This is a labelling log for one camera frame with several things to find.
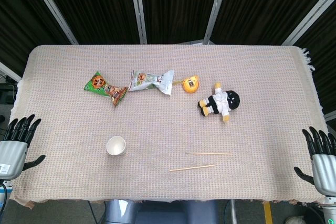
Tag grey metal table leg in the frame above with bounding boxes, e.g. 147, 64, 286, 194
226, 199, 236, 224

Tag black fabric partition panel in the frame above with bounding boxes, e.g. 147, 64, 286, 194
293, 1, 336, 116
209, 0, 336, 45
0, 0, 74, 78
36, 0, 141, 45
139, 0, 224, 44

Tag yellow tape measure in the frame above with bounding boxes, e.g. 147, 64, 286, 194
172, 75, 200, 94

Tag black white plush toy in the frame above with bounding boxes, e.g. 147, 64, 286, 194
197, 82, 241, 123

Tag white silver snack bag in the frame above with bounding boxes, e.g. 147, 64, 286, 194
128, 69, 175, 95

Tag left black grey robot hand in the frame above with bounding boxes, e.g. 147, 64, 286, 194
0, 114, 46, 180

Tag beige woven tablecloth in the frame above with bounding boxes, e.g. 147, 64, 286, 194
9, 44, 330, 210

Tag black floor equipment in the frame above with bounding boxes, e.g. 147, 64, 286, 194
0, 82, 16, 104

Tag white paper cup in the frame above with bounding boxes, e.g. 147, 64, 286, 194
106, 135, 127, 156

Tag green snack bag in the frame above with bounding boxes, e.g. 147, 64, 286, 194
83, 71, 129, 108

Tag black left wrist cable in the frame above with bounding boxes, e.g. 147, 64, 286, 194
0, 183, 9, 216

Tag wooden chopstick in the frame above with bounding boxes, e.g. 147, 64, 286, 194
169, 164, 218, 172
185, 152, 234, 156

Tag grey robot torso base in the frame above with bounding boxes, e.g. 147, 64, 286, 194
104, 199, 219, 224

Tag right black grey robot hand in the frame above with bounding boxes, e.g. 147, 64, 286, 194
293, 126, 336, 197

